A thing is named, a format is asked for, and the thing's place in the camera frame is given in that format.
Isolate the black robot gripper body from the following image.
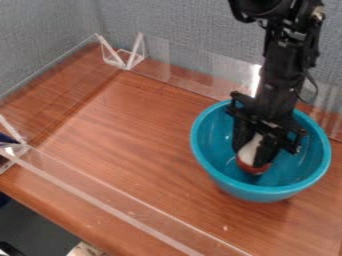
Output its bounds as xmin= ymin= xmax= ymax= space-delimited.
xmin=225 ymin=72 xmax=307 ymax=153

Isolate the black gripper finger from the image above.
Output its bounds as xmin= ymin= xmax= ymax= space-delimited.
xmin=232 ymin=118 xmax=256 ymax=151
xmin=252 ymin=133 xmax=288 ymax=167

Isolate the white brown toy mushroom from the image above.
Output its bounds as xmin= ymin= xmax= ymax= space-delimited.
xmin=236 ymin=138 xmax=271 ymax=176

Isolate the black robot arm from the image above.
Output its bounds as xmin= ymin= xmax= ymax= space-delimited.
xmin=227 ymin=0 xmax=325 ymax=174

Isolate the blue plastic bowl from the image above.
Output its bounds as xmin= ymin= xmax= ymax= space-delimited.
xmin=189 ymin=100 xmax=331 ymax=203

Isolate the clear acrylic back barrier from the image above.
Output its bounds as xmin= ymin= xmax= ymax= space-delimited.
xmin=126 ymin=35 xmax=342 ymax=142

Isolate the clear acrylic barrier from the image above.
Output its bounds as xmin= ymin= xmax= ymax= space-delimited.
xmin=126 ymin=35 xmax=342 ymax=142
xmin=0 ymin=33 xmax=98 ymax=99
xmin=0 ymin=114 xmax=249 ymax=256

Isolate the clear acrylic left barrier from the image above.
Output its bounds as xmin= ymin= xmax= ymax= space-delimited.
xmin=0 ymin=33 xmax=98 ymax=99

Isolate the clear acrylic front barrier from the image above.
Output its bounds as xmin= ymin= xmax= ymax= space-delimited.
xmin=0 ymin=114 xmax=249 ymax=256

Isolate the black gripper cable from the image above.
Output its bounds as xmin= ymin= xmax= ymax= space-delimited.
xmin=295 ymin=66 xmax=320 ymax=105

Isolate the clear acrylic corner bracket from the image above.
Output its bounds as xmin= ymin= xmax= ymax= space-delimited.
xmin=94 ymin=32 xmax=146 ymax=70

